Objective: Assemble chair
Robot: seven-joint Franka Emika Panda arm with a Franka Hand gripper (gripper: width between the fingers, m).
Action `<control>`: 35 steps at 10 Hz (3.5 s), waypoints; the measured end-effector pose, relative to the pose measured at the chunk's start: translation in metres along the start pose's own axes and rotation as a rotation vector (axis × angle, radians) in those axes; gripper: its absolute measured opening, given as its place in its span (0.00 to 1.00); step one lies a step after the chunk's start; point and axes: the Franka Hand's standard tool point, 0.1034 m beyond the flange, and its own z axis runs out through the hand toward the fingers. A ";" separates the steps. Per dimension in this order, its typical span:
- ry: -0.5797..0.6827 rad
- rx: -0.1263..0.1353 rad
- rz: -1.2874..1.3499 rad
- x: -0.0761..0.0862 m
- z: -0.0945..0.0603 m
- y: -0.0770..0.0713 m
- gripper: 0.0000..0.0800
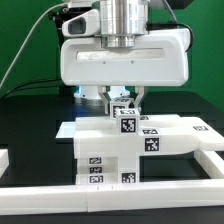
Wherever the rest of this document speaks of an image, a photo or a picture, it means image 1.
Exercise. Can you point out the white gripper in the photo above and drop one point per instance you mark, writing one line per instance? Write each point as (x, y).
(154, 58)

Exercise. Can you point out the white chair backrest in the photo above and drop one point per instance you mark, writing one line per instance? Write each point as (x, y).
(156, 135)

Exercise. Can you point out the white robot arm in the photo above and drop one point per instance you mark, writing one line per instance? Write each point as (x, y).
(131, 16)

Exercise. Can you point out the white marker base sheet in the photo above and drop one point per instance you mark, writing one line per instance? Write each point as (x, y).
(66, 130)

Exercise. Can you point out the white block far left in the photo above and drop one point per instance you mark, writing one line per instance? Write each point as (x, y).
(4, 161)

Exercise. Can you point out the overhead camera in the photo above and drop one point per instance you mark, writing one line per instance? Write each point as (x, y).
(78, 5)

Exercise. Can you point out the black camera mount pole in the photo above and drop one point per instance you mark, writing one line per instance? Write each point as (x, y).
(58, 17)

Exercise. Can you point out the white boundary frame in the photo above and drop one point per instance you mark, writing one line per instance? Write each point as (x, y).
(109, 197)

